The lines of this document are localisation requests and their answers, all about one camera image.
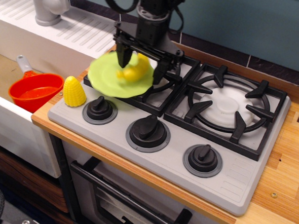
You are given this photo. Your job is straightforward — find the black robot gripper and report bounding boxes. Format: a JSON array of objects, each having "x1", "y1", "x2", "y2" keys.
[{"x1": 111, "y1": 8, "x2": 188, "y2": 87}]

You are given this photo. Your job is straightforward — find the yellow toy banana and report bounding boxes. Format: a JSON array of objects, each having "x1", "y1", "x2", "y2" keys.
[{"x1": 116, "y1": 53, "x2": 150, "y2": 82}]

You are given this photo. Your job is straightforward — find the light green plastic plate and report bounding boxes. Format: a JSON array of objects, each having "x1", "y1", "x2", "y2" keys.
[{"x1": 88, "y1": 51, "x2": 154, "y2": 98}]

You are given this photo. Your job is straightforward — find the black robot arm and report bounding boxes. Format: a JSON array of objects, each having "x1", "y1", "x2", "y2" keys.
[{"x1": 114, "y1": 0, "x2": 184, "y2": 85}]

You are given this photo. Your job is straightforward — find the black left burner grate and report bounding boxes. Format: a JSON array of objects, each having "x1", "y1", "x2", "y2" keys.
[{"x1": 83, "y1": 56, "x2": 201, "y2": 117}]

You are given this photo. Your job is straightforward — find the black burner grate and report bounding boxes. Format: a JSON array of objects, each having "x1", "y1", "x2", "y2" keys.
[
  {"x1": 164, "y1": 63, "x2": 291, "y2": 161},
  {"x1": 83, "y1": 56, "x2": 201, "y2": 117}
]

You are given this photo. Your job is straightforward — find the white toy sink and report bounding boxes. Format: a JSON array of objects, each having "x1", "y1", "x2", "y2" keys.
[{"x1": 0, "y1": 0, "x2": 115, "y2": 178}]

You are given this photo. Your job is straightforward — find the black left stove knob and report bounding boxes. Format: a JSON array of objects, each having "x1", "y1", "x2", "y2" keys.
[{"x1": 82, "y1": 96, "x2": 118, "y2": 125}]

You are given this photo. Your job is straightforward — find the black stove knob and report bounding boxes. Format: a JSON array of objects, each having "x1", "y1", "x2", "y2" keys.
[
  {"x1": 182, "y1": 144, "x2": 223, "y2": 178},
  {"x1": 82, "y1": 96, "x2": 118, "y2": 125},
  {"x1": 126, "y1": 115, "x2": 171, "y2": 153}
]

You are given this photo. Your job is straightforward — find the black middle stove knob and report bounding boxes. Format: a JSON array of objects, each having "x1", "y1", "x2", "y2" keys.
[{"x1": 126, "y1": 115, "x2": 171, "y2": 153}]

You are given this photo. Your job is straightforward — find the yellow toy corn cob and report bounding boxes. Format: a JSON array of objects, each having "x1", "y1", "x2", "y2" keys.
[{"x1": 63, "y1": 76, "x2": 87, "y2": 107}]

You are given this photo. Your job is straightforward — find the grey toy stove top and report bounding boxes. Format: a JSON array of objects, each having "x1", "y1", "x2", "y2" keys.
[{"x1": 48, "y1": 58, "x2": 291, "y2": 215}]

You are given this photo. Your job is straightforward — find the black right burner grate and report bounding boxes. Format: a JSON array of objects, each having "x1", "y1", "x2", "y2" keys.
[{"x1": 164, "y1": 63, "x2": 291, "y2": 161}]

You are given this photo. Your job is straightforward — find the grey toy faucet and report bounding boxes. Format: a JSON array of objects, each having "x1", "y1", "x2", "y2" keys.
[{"x1": 33, "y1": 0, "x2": 70, "y2": 26}]

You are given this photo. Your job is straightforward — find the black right stove knob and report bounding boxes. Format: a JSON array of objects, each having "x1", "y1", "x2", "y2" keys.
[{"x1": 182, "y1": 144, "x2": 223, "y2": 178}]

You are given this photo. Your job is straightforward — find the orange toy saucepan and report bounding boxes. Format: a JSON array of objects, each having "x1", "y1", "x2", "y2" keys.
[{"x1": 9, "y1": 55, "x2": 64, "y2": 113}]

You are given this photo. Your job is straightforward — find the toy oven door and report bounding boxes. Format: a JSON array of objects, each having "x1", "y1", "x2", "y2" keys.
[{"x1": 66, "y1": 155, "x2": 253, "y2": 224}]

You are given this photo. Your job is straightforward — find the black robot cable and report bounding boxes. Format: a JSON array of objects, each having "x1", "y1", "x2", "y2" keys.
[{"x1": 97, "y1": 0, "x2": 139, "y2": 15}]

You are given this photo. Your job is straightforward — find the teal wall cabinet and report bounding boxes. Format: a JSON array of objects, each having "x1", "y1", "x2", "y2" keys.
[{"x1": 60, "y1": 0, "x2": 299, "y2": 73}]

